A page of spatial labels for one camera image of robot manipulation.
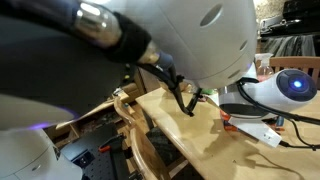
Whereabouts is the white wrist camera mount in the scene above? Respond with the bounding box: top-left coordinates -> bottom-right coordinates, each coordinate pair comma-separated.
229,117 -> 282,148

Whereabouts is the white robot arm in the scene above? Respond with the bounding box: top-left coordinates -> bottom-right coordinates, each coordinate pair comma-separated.
0,0 -> 317,180

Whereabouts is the pink liquid spray bottle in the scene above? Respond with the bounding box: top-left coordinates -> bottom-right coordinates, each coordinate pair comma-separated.
255,53 -> 274,82

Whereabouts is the light wooden chair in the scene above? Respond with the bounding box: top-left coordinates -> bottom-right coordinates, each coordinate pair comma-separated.
114,97 -> 171,180

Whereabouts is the wooden coffee table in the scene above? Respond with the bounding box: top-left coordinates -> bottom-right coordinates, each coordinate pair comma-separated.
56,83 -> 140,137

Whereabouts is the black camera cable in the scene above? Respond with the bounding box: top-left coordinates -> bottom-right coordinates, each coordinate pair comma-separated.
136,61 -> 320,152

